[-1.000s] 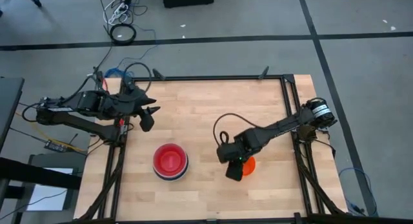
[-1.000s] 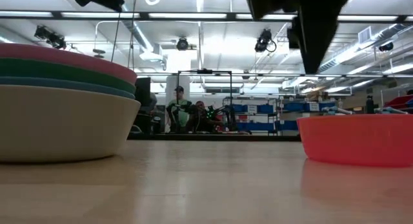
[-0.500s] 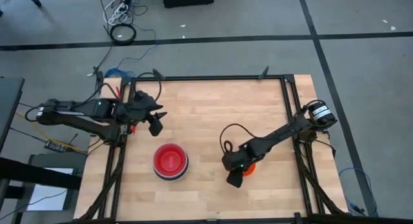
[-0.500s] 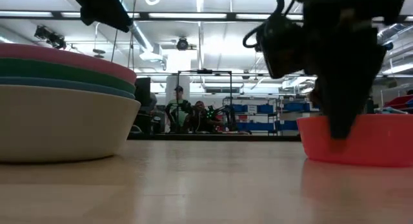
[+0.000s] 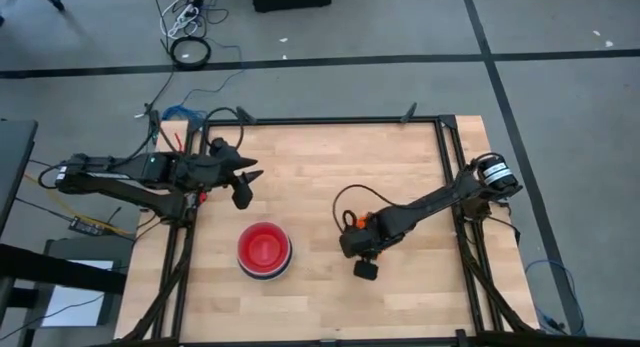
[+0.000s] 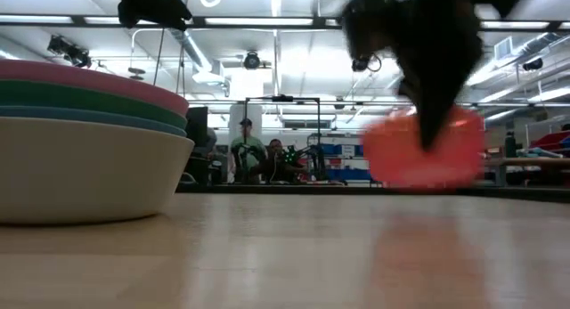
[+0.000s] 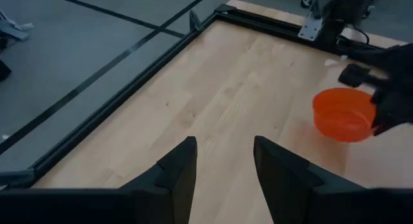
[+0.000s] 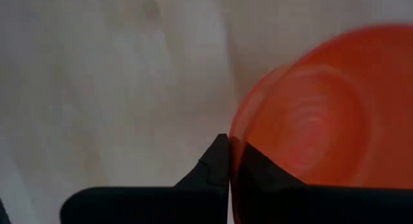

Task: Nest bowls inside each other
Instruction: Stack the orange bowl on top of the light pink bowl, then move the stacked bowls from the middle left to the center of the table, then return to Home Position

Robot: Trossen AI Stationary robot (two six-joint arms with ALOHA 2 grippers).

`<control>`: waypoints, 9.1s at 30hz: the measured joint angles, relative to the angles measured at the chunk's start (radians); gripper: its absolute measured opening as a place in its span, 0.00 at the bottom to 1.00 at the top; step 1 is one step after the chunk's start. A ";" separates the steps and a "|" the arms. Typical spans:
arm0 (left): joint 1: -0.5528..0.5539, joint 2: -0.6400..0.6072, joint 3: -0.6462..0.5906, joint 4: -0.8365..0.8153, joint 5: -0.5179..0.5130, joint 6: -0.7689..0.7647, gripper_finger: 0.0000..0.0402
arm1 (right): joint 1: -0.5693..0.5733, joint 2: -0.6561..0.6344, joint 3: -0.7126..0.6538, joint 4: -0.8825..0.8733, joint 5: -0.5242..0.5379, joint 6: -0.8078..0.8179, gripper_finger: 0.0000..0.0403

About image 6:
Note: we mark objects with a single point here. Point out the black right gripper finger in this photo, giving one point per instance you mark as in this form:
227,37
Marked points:
438,86

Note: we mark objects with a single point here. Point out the small orange bowl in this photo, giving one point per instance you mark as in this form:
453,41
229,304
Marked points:
392,160

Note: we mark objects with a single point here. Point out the large pink bowl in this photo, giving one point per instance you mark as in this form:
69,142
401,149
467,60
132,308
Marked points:
67,73

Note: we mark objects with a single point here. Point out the large teal bowl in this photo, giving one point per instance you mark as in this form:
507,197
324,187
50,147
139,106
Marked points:
67,93

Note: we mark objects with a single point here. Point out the large blue bowl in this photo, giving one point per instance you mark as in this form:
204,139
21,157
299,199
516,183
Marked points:
67,113

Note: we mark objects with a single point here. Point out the dark bottle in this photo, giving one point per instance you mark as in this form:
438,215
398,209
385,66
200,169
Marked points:
510,145

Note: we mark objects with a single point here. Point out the ceiling light panel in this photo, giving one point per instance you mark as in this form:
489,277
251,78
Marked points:
258,21
514,25
35,19

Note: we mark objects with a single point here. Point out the wooden background table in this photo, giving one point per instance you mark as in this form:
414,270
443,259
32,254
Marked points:
530,163

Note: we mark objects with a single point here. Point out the blue storage bins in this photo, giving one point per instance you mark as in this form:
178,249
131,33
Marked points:
349,173

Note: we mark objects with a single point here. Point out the red bin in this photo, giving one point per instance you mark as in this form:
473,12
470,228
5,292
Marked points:
552,140

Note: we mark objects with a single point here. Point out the person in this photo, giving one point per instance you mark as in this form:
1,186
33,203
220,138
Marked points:
276,152
249,145

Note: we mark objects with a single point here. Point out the large white bowl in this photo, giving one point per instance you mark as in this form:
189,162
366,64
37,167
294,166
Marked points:
80,166

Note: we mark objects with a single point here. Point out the silver ceiling duct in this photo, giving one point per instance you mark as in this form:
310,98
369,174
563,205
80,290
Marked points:
196,55

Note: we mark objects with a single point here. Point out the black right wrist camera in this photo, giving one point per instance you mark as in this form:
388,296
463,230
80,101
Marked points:
360,64

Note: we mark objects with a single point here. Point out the black ceiling camera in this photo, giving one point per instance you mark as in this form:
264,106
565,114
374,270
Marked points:
533,64
69,51

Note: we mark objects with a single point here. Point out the black overhead camera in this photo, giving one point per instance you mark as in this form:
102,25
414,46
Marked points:
251,60

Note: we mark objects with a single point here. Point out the black background rig frame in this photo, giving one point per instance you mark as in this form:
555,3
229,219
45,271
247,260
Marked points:
282,98

